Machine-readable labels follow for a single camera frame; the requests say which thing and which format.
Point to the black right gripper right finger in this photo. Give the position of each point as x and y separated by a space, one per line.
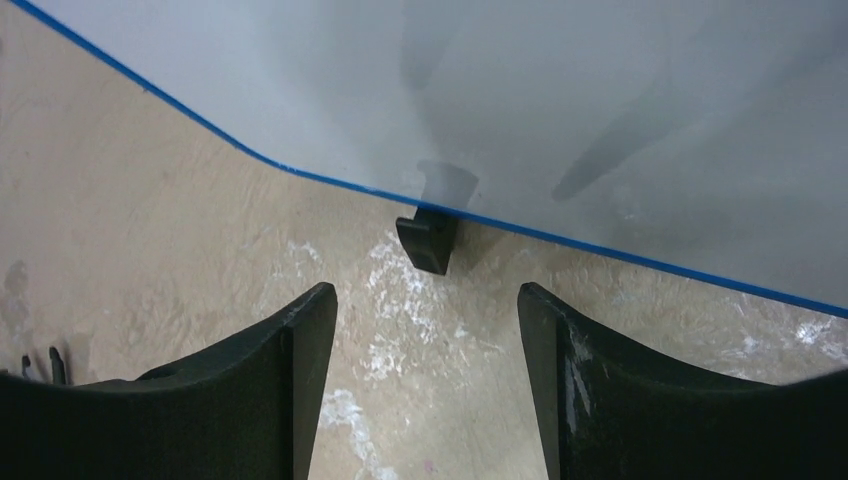
608 407

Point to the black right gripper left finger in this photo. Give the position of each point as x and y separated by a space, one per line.
245 407

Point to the blue framed whiteboard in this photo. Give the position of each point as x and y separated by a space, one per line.
702 138

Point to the black whiteboard stand foot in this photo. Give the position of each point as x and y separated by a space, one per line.
428 238

